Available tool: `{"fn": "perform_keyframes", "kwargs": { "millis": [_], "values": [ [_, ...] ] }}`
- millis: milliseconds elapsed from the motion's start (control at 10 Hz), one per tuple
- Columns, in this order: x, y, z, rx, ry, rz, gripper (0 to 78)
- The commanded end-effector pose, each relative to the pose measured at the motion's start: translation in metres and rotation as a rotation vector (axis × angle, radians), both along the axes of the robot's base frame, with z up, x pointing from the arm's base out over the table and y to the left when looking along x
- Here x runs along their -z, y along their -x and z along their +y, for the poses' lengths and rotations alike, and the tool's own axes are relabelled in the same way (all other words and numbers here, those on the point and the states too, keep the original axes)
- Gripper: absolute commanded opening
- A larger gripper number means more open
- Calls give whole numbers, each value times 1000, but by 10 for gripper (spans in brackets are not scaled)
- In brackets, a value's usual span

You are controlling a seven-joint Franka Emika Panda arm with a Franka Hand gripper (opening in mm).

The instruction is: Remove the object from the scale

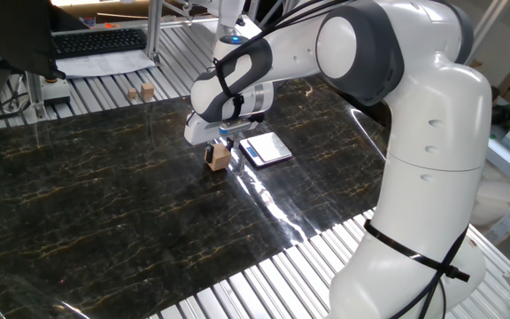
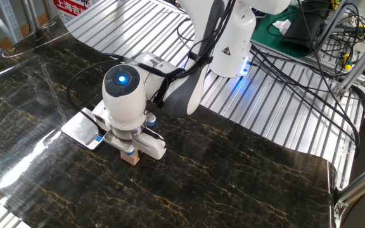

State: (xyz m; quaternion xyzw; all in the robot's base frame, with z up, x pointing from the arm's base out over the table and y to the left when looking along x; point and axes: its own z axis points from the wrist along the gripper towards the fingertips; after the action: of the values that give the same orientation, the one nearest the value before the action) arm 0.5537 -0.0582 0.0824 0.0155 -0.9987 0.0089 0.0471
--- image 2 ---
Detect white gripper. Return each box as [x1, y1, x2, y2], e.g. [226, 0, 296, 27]
[80, 99, 167, 160]

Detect large wooden cube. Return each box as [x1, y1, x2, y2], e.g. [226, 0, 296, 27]
[120, 148, 141, 166]

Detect silver digital scale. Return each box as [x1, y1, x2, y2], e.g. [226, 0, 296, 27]
[61, 107, 105, 150]

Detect black marble pattern mat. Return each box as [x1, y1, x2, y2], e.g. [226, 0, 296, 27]
[0, 15, 337, 228]

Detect white box red label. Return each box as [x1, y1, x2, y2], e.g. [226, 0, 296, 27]
[48, 0, 91, 23]

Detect green cutting mat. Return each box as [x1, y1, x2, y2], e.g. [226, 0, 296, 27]
[250, 11, 316, 60]

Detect crumpled white tissue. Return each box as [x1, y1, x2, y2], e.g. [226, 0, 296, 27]
[271, 18, 293, 35]

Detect black pouch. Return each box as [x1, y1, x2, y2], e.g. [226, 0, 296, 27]
[280, 3, 326, 53]

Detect aluminium corner beam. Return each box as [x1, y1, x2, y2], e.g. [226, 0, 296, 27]
[333, 155, 365, 219]

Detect yellow green screwdriver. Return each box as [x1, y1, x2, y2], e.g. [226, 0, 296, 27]
[340, 52, 353, 71]

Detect silver wrist camera blue ends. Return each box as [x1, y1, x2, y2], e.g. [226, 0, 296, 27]
[103, 129, 136, 156]

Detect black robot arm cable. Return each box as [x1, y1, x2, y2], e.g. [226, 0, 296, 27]
[67, 0, 236, 117]

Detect black strap on forearm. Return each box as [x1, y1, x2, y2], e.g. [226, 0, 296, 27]
[188, 51, 214, 65]

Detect black base cable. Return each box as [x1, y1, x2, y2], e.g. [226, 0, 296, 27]
[248, 61, 359, 149]
[249, 44, 361, 153]

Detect perforated grey steel post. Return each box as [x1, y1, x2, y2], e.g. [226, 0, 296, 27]
[0, 0, 23, 41]

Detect slanted aluminium profile post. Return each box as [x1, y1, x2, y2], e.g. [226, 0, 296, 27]
[334, 28, 365, 102]
[312, 0, 351, 61]

